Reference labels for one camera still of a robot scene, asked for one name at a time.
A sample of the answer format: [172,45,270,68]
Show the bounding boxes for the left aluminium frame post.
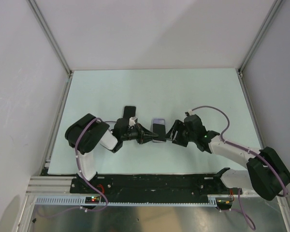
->
[26,0,73,75]

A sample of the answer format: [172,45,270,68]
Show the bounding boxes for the purple cable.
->
[192,105,290,197]
[74,117,116,189]

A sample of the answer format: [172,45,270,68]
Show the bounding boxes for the aluminium frame post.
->
[26,0,73,75]
[238,0,285,75]

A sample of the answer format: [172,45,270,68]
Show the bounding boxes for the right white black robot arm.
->
[166,115,290,201]

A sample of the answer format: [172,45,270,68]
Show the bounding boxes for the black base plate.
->
[70,174,238,203]

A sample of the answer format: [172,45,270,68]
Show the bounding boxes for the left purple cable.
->
[74,117,116,189]

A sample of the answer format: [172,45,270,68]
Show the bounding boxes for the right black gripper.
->
[163,120,196,147]

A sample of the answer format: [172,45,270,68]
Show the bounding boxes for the right aluminium frame post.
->
[238,0,285,75]

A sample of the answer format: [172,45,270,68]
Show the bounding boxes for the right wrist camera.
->
[185,109,193,116]

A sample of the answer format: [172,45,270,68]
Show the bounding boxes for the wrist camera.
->
[129,116,138,127]
[185,109,193,116]

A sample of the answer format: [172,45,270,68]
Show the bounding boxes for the white slotted cable duct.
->
[35,196,217,207]

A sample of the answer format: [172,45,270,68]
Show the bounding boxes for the black screen phone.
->
[122,105,137,120]
[152,123,166,143]

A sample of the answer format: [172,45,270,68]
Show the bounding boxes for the clear phone case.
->
[122,105,137,120]

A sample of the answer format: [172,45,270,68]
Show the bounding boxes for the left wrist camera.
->
[129,116,138,127]

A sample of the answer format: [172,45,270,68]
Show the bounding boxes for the aluminium front rail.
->
[26,176,74,195]

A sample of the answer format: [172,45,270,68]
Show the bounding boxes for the purple phone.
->
[151,118,165,129]

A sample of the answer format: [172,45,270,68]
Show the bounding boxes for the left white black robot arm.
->
[65,114,160,193]

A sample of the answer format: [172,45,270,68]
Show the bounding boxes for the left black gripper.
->
[121,122,158,145]

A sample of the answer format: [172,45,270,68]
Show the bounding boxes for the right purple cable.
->
[192,105,290,197]

